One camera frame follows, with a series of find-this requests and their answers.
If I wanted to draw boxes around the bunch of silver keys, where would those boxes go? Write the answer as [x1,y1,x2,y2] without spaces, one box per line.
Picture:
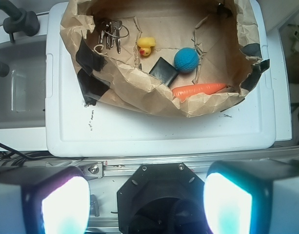
[95,18,130,54]

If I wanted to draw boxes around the yellow rubber duck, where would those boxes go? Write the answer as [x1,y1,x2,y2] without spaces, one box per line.
[137,37,156,57]

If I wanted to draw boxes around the black clamp knob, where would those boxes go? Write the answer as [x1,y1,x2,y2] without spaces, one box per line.
[0,0,40,43]

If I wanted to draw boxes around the black cables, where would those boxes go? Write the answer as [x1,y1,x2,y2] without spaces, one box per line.
[0,139,84,169]

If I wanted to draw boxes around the aluminium frame rail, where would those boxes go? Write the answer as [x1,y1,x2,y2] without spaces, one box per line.
[45,146,299,178]

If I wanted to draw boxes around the blue rubber ball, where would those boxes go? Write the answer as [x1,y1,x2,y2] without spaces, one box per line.
[174,48,199,73]

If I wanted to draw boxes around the white plastic bin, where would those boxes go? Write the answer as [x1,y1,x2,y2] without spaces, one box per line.
[45,2,276,157]

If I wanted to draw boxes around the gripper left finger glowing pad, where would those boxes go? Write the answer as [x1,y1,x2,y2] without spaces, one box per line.
[0,166,90,234]

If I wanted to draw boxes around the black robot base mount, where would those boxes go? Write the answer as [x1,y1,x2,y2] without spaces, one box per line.
[117,163,210,234]

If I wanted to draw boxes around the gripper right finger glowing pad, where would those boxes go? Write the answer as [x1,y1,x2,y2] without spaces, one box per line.
[203,160,299,234]

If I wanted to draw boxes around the crumpled brown paper liner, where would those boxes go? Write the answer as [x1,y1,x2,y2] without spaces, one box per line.
[60,0,269,117]

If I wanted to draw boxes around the orange toy carrot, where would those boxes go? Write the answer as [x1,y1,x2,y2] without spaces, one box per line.
[172,83,227,101]

